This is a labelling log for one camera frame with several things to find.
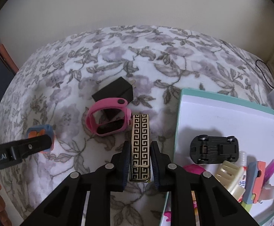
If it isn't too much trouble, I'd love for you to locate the teal box with white inside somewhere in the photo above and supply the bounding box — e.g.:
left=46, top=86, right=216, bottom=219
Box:
left=162, top=88, right=274, bottom=226

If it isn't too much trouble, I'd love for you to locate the white tape dispenser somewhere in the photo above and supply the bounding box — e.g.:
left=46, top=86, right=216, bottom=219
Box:
left=261, top=184, right=274, bottom=202

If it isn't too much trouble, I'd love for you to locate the floral fleece blanket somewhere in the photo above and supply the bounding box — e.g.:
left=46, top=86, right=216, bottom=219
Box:
left=0, top=25, right=273, bottom=226

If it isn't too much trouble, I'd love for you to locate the pink strap watch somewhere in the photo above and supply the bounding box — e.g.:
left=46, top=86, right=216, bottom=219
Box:
left=85, top=98, right=133, bottom=137

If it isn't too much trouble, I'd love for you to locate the black toy car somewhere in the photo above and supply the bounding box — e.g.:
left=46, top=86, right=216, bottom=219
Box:
left=189, top=134, right=239, bottom=165

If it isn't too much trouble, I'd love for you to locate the red board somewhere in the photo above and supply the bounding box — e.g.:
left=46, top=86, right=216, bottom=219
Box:
left=0, top=44, right=20, bottom=73

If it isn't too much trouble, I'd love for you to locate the magenta plastic clip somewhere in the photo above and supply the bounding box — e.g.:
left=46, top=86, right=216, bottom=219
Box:
left=263, top=159, right=274, bottom=185

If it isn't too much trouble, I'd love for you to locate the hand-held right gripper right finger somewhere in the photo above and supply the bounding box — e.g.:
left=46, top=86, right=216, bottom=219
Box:
left=150, top=141, right=262, bottom=226

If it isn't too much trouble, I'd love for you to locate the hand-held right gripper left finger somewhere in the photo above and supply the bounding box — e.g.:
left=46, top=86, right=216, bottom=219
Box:
left=20, top=141, right=131, bottom=226

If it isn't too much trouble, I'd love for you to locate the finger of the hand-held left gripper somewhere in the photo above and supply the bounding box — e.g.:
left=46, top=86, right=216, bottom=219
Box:
left=8, top=134, right=53, bottom=163

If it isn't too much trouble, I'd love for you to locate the gold black patterned lighter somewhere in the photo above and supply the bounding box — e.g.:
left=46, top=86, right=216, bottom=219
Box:
left=129, top=114, right=152, bottom=183

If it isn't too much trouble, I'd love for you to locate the black cable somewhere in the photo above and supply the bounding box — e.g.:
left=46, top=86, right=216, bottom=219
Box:
left=255, top=60, right=274, bottom=90

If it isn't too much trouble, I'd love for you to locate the blue orange toy block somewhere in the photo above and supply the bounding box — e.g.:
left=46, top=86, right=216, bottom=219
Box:
left=243, top=160, right=267, bottom=205

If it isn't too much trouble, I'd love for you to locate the black wall charger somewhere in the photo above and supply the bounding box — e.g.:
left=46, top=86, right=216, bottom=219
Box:
left=92, top=76, right=137, bottom=120

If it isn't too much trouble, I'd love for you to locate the cream hair claw clip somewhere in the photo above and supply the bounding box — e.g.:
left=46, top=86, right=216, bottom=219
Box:
left=214, top=160, right=246, bottom=202

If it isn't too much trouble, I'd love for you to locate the blue block with orange flower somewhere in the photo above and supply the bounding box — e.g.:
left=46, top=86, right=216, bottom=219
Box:
left=26, top=124, right=55, bottom=154

